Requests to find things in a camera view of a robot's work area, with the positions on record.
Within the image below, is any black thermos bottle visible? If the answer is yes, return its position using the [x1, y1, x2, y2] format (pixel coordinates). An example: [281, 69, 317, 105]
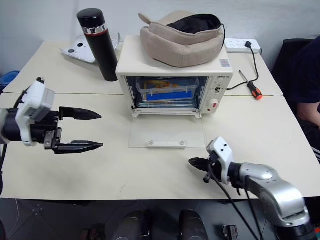
[76, 8, 119, 82]

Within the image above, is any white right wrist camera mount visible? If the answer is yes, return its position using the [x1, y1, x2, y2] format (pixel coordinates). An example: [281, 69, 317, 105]
[205, 136, 235, 186]

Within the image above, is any blue round object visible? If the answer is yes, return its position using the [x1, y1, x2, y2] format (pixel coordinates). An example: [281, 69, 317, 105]
[0, 70, 21, 94]

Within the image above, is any white power strip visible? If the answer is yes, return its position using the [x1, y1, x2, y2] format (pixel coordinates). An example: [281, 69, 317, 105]
[223, 37, 262, 54]

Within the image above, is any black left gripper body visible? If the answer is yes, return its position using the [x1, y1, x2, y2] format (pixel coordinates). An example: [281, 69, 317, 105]
[29, 110, 63, 151]

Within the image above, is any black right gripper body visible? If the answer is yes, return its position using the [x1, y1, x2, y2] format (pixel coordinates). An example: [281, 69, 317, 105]
[203, 151, 226, 184]

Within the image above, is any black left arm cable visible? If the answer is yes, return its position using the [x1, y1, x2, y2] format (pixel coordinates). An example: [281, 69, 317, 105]
[0, 142, 8, 193]

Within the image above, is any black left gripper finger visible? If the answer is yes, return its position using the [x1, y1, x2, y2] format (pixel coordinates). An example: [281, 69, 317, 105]
[59, 106, 103, 121]
[53, 140, 104, 155]

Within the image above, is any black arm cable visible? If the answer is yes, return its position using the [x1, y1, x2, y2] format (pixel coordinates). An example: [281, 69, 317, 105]
[0, 142, 8, 193]
[203, 152, 265, 240]

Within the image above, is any cream toaster oven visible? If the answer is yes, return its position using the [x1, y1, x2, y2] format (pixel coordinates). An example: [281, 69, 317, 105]
[115, 34, 234, 120]

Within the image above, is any clear plastic food container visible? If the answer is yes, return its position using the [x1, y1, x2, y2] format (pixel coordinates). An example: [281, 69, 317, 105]
[135, 76, 201, 103]

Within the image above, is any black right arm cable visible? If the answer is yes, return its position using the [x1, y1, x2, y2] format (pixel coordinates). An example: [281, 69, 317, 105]
[203, 152, 265, 240]

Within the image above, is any dark rounded shape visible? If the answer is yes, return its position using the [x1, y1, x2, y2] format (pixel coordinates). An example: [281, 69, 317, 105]
[178, 208, 209, 240]
[116, 209, 151, 240]

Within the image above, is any black power cable with plug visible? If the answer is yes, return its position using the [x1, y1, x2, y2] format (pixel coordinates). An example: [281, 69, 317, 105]
[225, 40, 260, 92]

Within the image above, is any glass toaster oven door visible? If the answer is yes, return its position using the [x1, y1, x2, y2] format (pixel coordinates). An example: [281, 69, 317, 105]
[127, 114, 207, 150]

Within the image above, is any small dark metal bracket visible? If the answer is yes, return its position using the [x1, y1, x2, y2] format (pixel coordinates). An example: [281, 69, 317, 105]
[222, 224, 239, 240]

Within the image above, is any orange black handled screwdriver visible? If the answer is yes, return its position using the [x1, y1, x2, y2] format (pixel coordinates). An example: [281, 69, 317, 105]
[238, 69, 264, 101]

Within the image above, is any beige neck pillow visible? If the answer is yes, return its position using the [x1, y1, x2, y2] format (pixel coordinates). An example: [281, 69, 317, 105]
[137, 10, 227, 68]

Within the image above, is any white device stand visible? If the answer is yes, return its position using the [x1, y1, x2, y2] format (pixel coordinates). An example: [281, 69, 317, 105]
[59, 31, 122, 65]

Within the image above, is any person in dark clothes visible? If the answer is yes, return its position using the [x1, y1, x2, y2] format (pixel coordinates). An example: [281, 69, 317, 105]
[281, 35, 320, 162]

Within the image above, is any large cream oven knob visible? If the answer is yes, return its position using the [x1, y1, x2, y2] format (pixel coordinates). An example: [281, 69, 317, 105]
[206, 98, 221, 113]

